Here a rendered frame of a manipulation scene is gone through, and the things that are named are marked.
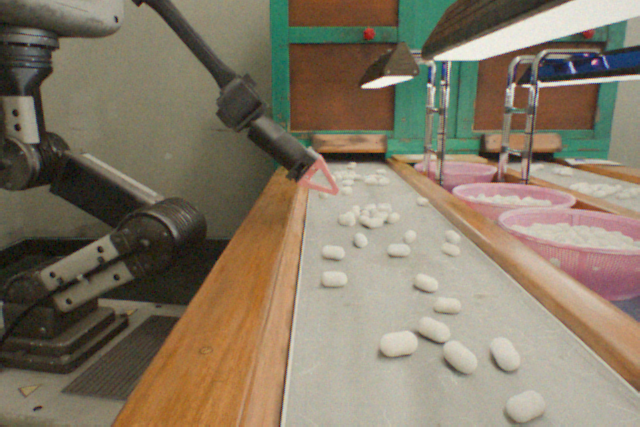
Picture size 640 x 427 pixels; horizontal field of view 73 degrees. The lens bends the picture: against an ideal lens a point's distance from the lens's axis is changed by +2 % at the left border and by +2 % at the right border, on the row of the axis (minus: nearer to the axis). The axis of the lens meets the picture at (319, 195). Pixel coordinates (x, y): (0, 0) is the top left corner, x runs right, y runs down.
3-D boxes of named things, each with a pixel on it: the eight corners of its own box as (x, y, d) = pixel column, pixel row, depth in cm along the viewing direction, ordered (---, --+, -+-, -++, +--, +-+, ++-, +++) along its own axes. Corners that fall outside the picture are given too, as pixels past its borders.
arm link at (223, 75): (230, 109, 129) (255, 86, 129) (229, 113, 116) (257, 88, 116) (111, -24, 115) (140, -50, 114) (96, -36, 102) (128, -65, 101)
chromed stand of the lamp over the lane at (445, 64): (377, 213, 122) (382, 48, 113) (369, 198, 142) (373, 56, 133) (444, 214, 122) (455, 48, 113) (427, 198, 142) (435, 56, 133)
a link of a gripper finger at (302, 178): (348, 176, 88) (313, 146, 87) (349, 181, 81) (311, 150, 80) (326, 201, 90) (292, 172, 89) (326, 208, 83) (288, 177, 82)
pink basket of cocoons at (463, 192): (505, 255, 89) (510, 210, 87) (428, 222, 114) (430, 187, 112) (598, 240, 99) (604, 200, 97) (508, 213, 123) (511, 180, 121)
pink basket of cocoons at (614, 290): (535, 309, 66) (542, 250, 64) (473, 250, 92) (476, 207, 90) (712, 310, 66) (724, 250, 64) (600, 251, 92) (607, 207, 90)
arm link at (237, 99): (214, 95, 119) (244, 69, 118) (228, 112, 121) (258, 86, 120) (207, 111, 78) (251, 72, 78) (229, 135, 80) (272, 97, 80)
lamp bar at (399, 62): (383, 76, 95) (384, 41, 93) (358, 86, 156) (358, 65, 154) (420, 76, 95) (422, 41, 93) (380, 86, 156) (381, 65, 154)
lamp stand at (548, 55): (520, 214, 122) (537, 47, 113) (492, 198, 142) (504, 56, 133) (588, 214, 122) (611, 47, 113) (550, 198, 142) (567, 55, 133)
